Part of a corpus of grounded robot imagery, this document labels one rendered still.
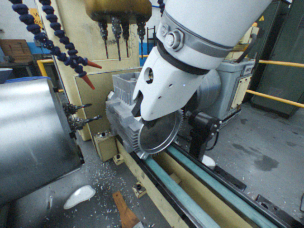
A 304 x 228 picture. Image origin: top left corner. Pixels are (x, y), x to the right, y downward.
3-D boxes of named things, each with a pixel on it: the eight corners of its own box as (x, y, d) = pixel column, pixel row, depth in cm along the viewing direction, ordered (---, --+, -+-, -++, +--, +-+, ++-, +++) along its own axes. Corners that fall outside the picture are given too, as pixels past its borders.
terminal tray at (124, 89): (114, 95, 44) (111, 74, 40) (140, 90, 50) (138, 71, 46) (130, 107, 36) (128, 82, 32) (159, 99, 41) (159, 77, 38)
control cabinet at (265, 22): (206, 92, 371) (224, 8, 275) (217, 89, 393) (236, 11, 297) (242, 104, 294) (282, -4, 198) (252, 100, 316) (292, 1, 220)
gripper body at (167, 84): (180, 69, 11) (145, 130, 19) (232, 61, 16) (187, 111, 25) (138, 25, 13) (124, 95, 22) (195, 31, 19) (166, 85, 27)
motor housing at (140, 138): (109, 134, 49) (100, 87, 40) (148, 119, 59) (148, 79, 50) (135, 170, 35) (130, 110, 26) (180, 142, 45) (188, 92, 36)
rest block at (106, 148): (98, 154, 56) (92, 132, 50) (113, 147, 60) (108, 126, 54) (102, 163, 52) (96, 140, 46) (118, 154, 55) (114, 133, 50)
